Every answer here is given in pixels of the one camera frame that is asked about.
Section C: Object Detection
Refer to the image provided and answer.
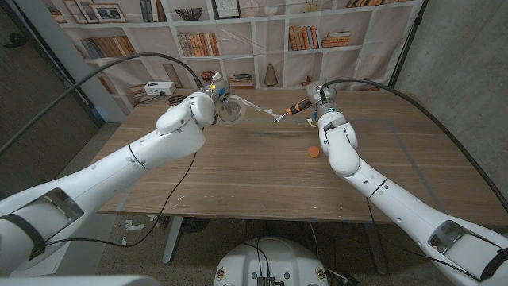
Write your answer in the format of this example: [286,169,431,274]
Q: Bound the printed bookshelf backdrop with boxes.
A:
[41,0,428,114]

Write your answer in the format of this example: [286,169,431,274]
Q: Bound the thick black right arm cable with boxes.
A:
[319,78,508,214]

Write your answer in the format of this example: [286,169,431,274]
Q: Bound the black round object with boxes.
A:
[180,217,211,234]

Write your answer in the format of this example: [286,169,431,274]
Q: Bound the white table leg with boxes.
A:
[162,216,184,265]

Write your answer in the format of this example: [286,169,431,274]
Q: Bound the cream masking tape roll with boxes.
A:
[217,93,283,124]

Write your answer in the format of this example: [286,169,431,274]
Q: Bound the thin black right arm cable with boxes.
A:
[364,196,483,284]

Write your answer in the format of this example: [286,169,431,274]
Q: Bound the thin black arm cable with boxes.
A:
[364,196,483,284]
[39,150,199,249]

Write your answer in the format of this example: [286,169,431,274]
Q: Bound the white power strip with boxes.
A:
[143,81,177,96]

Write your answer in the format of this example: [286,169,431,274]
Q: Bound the black orange screwdriver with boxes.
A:
[271,97,314,125]

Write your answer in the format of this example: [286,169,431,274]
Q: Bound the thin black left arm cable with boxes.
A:
[39,150,199,249]

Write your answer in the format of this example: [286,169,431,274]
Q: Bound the black power cord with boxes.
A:
[137,92,166,106]

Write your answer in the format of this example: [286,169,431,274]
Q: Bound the dark table leg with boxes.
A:
[363,222,389,276]

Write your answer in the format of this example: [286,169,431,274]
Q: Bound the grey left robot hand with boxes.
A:
[202,79,239,120]

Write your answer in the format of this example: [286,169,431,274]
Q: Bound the black backdrop stand pole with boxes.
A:
[387,0,429,91]

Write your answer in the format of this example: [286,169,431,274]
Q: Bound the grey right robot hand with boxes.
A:
[305,80,338,116]

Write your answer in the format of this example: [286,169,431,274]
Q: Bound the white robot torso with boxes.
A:
[214,237,329,286]

